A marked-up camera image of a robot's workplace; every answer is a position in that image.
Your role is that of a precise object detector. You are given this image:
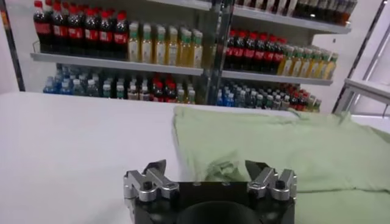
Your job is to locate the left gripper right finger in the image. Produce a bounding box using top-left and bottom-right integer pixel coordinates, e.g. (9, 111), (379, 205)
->
(245, 160), (298, 202)

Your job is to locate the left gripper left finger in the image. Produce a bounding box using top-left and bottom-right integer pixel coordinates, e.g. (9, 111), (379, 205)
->
(123, 158), (180, 203)

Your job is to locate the white side table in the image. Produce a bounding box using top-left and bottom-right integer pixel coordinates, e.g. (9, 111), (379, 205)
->
(342, 77), (390, 118)

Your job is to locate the light green t-shirt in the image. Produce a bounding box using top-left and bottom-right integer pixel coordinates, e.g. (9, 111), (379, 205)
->
(172, 105), (390, 224)

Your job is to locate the glass cooler door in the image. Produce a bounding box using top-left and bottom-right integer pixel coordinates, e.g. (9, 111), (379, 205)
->
(0, 0), (27, 93)
(331, 0), (390, 115)

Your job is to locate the beverage display shelf unit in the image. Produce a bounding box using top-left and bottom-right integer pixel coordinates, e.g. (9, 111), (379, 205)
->
(29, 0), (228, 107)
(213, 0), (354, 114)

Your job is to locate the small red cap cola bottle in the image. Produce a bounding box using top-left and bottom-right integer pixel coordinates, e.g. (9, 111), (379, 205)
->
(297, 93), (307, 111)
(166, 82), (177, 103)
(154, 81), (165, 102)
(289, 93), (299, 111)

